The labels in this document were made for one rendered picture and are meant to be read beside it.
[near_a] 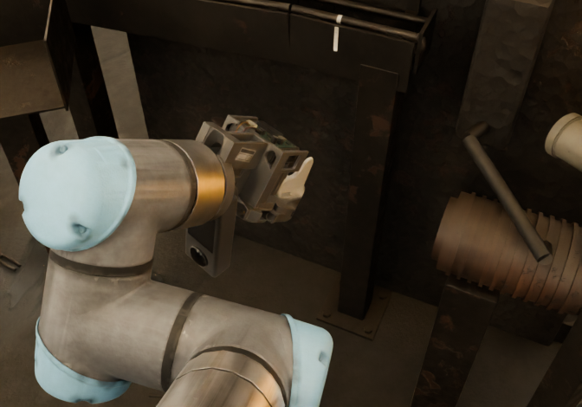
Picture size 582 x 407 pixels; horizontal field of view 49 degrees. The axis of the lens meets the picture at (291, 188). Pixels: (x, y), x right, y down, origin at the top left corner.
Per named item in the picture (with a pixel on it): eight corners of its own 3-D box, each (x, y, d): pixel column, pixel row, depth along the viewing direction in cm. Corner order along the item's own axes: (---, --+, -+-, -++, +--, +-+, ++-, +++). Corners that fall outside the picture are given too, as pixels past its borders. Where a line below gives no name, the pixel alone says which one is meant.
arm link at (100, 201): (2, 243, 44) (17, 123, 43) (114, 225, 54) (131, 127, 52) (82, 281, 41) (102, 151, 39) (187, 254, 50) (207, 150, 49)
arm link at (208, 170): (174, 249, 51) (108, 195, 54) (208, 242, 55) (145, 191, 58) (212, 171, 49) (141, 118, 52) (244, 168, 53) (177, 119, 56)
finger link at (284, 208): (311, 204, 68) (270, 212, 61) (305, 216, 69) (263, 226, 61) (278, 182, 70) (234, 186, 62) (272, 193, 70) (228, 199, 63)
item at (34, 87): (22, 274, 148) (-121, -15, 97) (136, 257, 151) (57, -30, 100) (10, 350, 134) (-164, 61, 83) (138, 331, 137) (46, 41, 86)
